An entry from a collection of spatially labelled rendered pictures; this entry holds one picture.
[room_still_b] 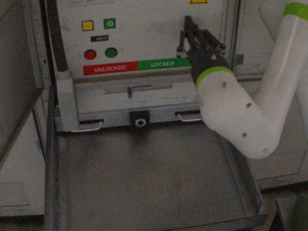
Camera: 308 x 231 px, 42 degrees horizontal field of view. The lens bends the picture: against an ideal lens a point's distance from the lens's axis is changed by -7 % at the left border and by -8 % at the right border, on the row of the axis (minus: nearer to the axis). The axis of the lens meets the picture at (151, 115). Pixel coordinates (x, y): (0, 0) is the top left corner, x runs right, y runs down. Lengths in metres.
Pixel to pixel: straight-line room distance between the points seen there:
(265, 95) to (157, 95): 0.46
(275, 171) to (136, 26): 1.28
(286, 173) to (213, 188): 1.07
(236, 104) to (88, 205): 0.55
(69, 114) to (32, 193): 0.90
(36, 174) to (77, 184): 0.70
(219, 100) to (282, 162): 1.36
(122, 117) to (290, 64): 0.60
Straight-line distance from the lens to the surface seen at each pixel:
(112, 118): 1.35
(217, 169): 1.28
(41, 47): 1.52
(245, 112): 0.85
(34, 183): 1.98
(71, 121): 1.22
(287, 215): 1.34
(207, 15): 1.20
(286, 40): 1.03
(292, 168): 2.25
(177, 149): 1.33
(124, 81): 1.23
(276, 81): 0.98
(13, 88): 1.43
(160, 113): 1.36
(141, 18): 1.17
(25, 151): 1.83
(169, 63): 1.26
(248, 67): 1.67
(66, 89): 1.15
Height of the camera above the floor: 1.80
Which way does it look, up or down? 42 degrees down
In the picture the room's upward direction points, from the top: straight up
